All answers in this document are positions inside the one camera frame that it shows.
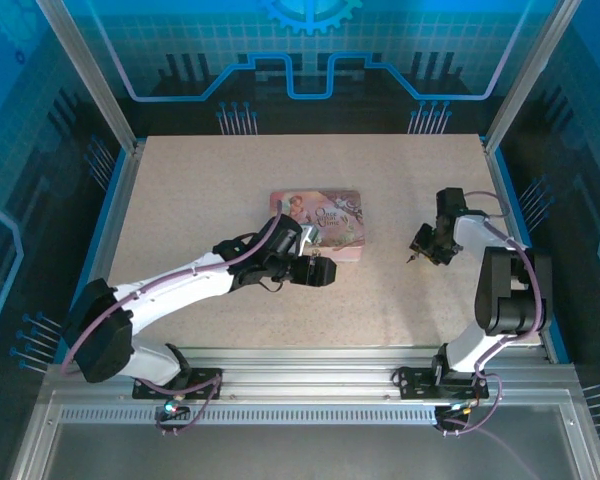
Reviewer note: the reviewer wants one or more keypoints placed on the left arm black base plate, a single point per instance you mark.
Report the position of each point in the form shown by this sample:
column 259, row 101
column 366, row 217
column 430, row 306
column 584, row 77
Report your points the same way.
column 205, row 387

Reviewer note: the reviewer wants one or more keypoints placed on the left base connector module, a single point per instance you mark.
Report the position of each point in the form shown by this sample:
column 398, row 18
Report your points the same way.
column 171, row 410

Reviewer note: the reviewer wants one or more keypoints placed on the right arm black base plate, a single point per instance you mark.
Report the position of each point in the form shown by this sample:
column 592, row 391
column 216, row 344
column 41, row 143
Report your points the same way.
column 415, row 385

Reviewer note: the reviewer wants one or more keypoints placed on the small metal key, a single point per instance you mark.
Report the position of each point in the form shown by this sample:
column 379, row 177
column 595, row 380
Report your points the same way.
column 410, row 259

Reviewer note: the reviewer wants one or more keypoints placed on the pink illustrated tin box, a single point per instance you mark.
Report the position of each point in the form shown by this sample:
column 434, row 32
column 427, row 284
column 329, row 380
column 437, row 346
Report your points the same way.
column 330, row 220

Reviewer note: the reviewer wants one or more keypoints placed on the base connector module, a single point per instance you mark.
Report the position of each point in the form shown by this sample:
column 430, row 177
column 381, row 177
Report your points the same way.
column 171, row 410
column 459, row 410

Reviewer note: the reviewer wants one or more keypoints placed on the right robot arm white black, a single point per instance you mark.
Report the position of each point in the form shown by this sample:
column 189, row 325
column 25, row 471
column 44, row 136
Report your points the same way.
column 510, row 295

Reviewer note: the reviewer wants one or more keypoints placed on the aluminium side rail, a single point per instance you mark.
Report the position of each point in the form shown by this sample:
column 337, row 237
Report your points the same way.
column 500, row 190
column 109, row 210

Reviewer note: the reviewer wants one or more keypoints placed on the right base connector module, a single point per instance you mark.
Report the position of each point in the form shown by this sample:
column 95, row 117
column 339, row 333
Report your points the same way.
column 459, row 410

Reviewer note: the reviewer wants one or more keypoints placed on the grey metal platform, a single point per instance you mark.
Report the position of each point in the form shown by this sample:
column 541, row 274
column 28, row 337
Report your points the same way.
column 305, row 450

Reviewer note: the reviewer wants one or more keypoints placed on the aluminium frame post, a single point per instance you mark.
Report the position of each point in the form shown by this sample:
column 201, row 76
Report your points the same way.
column 530, row 75
column 94, row 75

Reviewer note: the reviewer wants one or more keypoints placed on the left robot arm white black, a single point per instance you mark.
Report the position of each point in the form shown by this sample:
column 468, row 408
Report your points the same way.
column 170, row 290

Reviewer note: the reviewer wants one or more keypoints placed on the brass padlock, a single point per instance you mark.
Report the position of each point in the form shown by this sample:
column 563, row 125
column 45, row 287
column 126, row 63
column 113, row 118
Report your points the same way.
column 316, row 251

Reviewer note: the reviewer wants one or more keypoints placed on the aluminium mounting beam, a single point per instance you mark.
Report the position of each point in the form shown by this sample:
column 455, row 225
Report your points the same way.
column 305, row 370

